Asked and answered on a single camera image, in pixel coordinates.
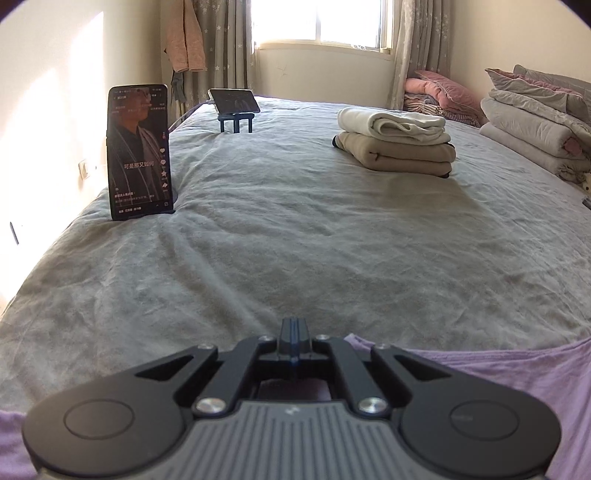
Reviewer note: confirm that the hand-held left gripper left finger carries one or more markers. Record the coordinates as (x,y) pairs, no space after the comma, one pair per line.
(287,341)

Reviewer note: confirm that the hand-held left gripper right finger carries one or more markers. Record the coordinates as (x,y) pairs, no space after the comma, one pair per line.
(302,341)

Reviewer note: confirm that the purple long-sleeve shirt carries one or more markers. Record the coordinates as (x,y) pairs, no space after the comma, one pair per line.
(508,369)

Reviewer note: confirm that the grey bed blanket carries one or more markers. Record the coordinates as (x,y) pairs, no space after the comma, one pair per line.
(300,240)

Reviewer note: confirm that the beige folded garment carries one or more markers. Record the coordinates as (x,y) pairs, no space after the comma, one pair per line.
(397,154)

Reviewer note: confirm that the blue phone stand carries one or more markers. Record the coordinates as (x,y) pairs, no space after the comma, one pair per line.
(235,121)

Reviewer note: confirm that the white folded garment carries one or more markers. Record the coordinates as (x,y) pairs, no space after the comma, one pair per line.
(392,124)

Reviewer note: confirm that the upright black smartphone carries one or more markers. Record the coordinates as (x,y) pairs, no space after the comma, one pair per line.
(138,152)

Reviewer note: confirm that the sideways smartphone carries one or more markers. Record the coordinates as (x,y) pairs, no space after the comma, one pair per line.
(235,100)

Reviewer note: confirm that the grey hanging cloth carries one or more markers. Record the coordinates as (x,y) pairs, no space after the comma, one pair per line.
(177,87)

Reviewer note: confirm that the grey star curtain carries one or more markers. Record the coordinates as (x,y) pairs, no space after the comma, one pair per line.
(422,41)
(226,46)

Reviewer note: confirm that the light grey thick quilt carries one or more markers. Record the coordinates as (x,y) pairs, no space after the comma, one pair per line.
(526,129)

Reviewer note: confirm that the pink hanging towel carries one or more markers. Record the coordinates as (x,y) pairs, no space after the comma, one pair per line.
(184,37)

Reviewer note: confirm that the window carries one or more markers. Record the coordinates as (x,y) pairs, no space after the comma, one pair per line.
(323,21)

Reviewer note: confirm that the white plush toy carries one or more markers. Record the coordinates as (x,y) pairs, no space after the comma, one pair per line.
(586,182)

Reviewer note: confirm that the grey pink-lined folded quilt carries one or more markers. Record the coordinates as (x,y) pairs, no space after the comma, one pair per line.
(535,83)

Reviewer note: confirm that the white wall socket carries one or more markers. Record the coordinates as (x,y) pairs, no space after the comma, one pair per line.
(83,170)

